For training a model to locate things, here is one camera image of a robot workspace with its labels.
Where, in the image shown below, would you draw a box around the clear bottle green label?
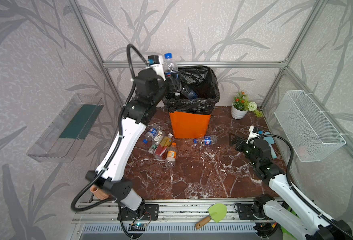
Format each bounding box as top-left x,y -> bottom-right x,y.
174,92 -> 181,99

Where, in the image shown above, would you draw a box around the clear bottle white cap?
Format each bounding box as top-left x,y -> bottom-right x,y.
163,53 -> 179,79

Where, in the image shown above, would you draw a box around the orange label clear bottle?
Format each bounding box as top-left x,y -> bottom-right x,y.
166,143 -> 177,167

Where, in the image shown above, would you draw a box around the blue label water bottle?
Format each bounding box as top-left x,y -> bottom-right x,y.
181,86 -> 198,100

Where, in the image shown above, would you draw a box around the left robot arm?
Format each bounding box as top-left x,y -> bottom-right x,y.
71,44 -> 171,219

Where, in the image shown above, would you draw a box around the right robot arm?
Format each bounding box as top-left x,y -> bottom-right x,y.
229,134 -> 353,240

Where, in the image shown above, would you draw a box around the black bin liner bag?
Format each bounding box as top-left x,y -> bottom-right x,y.
163,66 -> 220,115

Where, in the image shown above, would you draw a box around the orange trash bin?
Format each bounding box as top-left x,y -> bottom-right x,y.
169,112 -> 211,139

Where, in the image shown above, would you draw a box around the small pepsi bottle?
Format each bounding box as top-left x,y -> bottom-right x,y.
193,135 -> 218,146

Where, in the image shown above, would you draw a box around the teal silicone spatula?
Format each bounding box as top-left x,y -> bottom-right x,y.
263,132 -> 277,159

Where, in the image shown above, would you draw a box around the white potted artificial flowers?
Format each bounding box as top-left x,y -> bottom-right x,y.
231,91 -> 263,120

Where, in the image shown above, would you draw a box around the blue label clear bottle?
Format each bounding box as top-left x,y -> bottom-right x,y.
143,125 -> 160,144

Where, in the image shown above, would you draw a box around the green garden trowel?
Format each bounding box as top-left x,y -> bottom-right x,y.
195,203 -> 227,230

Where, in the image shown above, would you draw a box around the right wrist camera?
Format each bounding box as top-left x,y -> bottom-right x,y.
246,126 -> 263,144

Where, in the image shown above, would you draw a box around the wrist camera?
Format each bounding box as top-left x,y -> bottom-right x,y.
246,126 -> 263,144
148,55 -> 166,81

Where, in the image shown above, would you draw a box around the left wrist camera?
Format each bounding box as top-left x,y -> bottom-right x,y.
148,55 -> 166,81

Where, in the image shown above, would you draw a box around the white wire mesh basket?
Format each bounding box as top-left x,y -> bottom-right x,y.
274,90 -> 346,163

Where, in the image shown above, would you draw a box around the clear acrylic wall shelf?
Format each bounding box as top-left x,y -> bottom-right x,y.
27,94 -> 104,163

